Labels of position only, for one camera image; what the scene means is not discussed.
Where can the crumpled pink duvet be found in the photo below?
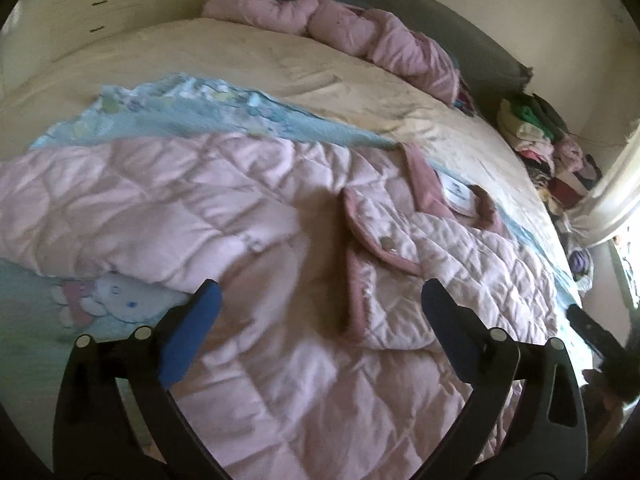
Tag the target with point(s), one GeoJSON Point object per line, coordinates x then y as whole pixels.
{"type": "Point", "coordinates": [380, 40]}

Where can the bed with cream sheet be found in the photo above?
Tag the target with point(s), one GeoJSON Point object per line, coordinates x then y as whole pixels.
{"type": "Point", "coordinates": [250, 55]}

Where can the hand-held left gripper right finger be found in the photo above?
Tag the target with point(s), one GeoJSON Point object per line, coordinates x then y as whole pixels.
{"type": "Point", "coordinates": [447, 325]}

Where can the pile of mixed clothes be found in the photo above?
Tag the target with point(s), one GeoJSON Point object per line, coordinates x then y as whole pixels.
{"type": "Point", "coordinates": [535, 130]}

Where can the white curtain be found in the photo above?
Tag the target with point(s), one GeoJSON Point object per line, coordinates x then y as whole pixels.
{"type": "Point", "coordinates": [615, 195]}

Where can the grey headboard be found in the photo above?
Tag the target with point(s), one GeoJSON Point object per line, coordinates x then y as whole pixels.
{"type": "Point", "coordinates": [480, 45]}

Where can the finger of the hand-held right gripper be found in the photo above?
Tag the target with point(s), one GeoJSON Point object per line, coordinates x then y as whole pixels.
{"type": "Point", "coordinates": [587, 327]}

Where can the pink quilted jacket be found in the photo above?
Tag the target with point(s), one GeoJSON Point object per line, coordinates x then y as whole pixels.
{"type": "Point", "coordinates": [280, 410]}

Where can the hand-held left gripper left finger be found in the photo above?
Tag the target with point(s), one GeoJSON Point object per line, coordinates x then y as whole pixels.
{"type": "Point", "coordinates": [192, 325]}

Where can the light blue printed blanket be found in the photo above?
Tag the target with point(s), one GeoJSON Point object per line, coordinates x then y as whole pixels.
{"type": "Point", "coordinates": [150, 110]}

